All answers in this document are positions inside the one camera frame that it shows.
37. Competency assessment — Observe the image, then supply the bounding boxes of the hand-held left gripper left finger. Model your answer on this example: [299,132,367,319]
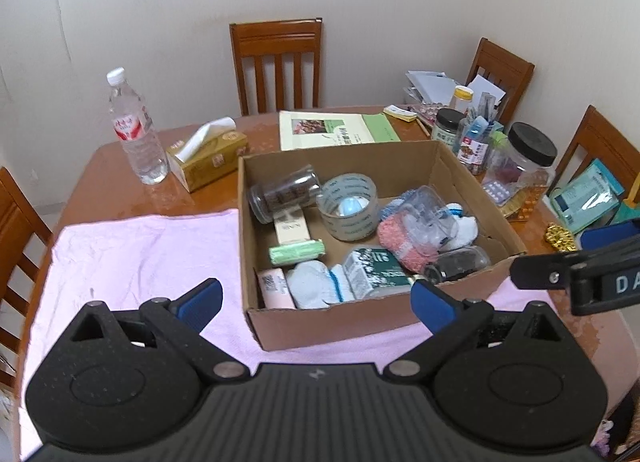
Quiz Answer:
[67,278,251,383]

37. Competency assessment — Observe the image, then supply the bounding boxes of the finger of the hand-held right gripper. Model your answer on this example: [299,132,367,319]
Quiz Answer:
[580,220,640,251]
[509,247,640,290]

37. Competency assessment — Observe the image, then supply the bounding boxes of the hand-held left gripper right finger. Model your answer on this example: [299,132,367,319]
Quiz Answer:
[382,279,571,383]

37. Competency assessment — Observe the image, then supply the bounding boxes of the black lid dark jar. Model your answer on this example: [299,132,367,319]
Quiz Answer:
[422,245,492,285]

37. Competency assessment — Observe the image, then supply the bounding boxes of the white labelled plastic bottle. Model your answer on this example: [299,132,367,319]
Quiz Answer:
[342,248,416,299]

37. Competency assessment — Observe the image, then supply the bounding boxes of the pink carton with barcode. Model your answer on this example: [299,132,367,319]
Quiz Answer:
[256,268,295,310]

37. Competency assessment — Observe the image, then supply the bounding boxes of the pink sock roll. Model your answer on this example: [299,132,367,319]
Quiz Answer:
[377,217,441,274]

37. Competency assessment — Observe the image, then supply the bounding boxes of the cardboard box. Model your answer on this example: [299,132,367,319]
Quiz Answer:
[236,139,528,353]

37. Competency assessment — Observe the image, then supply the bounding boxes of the clear plastic jar red label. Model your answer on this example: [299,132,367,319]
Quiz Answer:
[397,185,460,255]

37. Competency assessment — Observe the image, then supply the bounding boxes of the green tissue packet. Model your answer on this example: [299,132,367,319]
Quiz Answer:
[268,239,326,264]

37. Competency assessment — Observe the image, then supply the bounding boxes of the white blue-striped sock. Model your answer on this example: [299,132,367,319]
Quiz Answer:
[440,202,479,253]
[286,261,356,310]

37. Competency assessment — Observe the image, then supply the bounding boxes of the clear tape roll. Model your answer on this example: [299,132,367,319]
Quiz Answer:
[316,173,379,242]

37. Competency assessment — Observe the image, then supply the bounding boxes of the cream small box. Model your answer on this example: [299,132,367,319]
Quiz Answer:
[274,207,312,245]

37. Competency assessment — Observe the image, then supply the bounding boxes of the blue white penguin toy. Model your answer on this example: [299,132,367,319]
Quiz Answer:
[336,196,368,217]

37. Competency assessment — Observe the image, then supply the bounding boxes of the glass jar dark contents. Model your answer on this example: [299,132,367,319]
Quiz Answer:
[248,165,322,224]

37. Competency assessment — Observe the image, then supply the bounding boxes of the wooden desktop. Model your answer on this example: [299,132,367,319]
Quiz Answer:
[20,104,640,443]

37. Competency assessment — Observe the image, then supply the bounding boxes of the colourful shopping bag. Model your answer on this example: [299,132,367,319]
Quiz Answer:
[612,177,640,225]

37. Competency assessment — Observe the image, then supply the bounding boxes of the gold ornament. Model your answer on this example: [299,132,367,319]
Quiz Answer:
[544,223,576,253]

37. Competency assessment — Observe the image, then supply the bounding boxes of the teal packet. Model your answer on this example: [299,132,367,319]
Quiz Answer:
[549,158,626,235]

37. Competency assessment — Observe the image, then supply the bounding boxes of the orange pill blister pack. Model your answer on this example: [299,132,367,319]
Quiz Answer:
[515,187,543,223]

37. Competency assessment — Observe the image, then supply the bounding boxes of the pink cloth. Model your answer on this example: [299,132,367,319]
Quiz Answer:
[17,208,556,462]

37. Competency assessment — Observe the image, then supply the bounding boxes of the white pill blister pack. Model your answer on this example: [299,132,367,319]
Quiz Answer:
[481,180,511,203]

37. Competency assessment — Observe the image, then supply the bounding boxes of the wooden chair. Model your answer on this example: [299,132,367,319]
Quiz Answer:
[0,165,54,388]
[229,18,323,117]
[547,104,640,198]
[465,37,536,128]

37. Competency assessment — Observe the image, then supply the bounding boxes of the blue grey sock roll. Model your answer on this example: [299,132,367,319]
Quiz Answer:
[380,187,426,223]

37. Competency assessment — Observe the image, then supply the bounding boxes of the large clear jar black lid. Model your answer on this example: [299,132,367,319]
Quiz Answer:
[482,122,558,193]

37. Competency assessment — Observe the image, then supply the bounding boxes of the green lid bottle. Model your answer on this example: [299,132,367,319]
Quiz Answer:
[485,132,508,163]

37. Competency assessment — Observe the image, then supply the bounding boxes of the gold tissue box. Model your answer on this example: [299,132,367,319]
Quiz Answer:
[166,117,250,193]

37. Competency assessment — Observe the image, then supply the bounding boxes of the pen holder with pens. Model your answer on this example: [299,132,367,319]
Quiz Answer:
[465,92,506,143]

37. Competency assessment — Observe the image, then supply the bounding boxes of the dark lid jar green label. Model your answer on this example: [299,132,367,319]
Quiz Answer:
[432,108,466,145]

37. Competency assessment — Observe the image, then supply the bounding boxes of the clear water bottle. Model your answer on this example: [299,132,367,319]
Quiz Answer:
[106,67,169,186]

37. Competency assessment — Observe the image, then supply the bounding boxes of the green notebook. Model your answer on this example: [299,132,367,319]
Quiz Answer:
[361,113,402,144]

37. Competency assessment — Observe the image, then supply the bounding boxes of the yellow lid jar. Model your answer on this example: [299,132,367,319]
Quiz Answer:
[452,85,475,113]

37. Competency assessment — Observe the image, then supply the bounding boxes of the yellow sticky note pad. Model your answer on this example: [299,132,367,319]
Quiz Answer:
[384,104,418,122]

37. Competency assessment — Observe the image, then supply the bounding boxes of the cream cover book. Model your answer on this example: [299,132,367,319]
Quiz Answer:
[278,110,373,151]

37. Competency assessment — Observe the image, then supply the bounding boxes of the stack of white papers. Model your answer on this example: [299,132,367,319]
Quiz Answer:
[402,69,508,108]

